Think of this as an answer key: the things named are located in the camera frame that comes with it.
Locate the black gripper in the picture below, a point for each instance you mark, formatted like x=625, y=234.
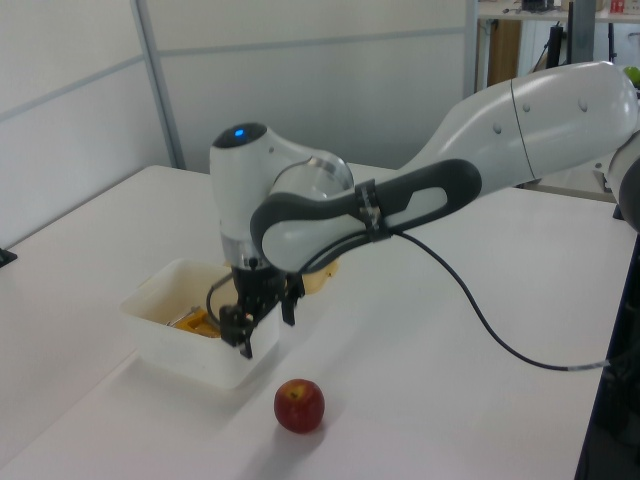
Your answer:
x=260, y=292

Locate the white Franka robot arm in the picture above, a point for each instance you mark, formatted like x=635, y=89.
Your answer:
x=550, y=125

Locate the white plastic container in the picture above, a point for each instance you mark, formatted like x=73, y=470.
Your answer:
x=165, y=345

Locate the orange clamp tool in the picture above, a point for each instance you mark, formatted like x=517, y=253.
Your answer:
x=195, y=322

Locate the red apple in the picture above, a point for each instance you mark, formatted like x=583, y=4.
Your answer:
x=299, y=407

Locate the small black table clamp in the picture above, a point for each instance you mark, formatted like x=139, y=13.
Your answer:
x=6, y=257

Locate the white background desk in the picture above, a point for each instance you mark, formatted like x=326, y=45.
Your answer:
x=565, y=185

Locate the black pole with base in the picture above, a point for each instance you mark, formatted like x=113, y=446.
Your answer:
x=617, y=212

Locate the grey partition post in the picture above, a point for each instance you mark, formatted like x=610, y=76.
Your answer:
x=160, y=90

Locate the large black stand frame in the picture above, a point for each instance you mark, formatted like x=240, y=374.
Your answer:
x=612, y=400

